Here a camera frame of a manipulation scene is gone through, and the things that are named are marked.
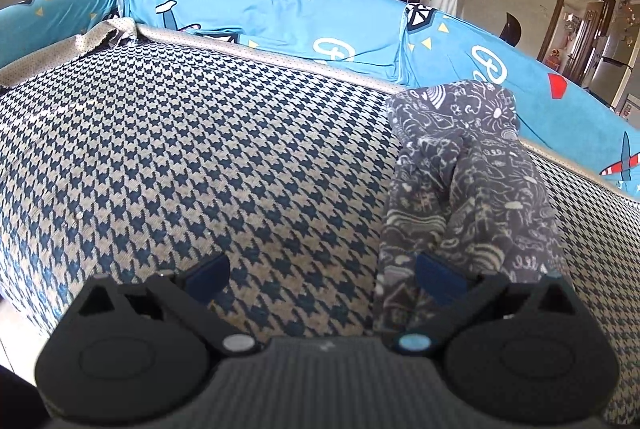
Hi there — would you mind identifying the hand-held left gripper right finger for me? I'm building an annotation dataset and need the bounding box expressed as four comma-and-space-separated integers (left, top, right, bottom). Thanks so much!
397, 251, 576, 355

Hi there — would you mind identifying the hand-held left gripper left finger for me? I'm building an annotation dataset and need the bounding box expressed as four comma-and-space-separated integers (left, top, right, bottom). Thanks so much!
70, 251, 261, 357

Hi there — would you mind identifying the grey doodle-print fleece jacket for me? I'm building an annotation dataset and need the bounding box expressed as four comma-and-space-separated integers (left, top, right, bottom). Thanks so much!
375, 80, 573, 340

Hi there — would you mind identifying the houndstooth seat mat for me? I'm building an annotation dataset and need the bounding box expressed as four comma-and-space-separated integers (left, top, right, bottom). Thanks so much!
0, 40, 640, 429

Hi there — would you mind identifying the small dark chair back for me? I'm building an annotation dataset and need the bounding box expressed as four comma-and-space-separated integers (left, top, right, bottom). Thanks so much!
501, 12, 522, 46

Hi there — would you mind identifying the blue printed sofa cover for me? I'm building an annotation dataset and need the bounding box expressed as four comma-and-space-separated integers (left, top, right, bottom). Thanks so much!
0, 0, 640, 197

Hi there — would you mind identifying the silver refrigerator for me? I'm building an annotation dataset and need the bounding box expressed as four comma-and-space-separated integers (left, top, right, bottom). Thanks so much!
590, 34, 640, 107

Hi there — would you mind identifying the brown-framed doorway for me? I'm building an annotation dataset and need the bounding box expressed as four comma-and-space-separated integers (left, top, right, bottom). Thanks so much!
537, 0, 617, 85

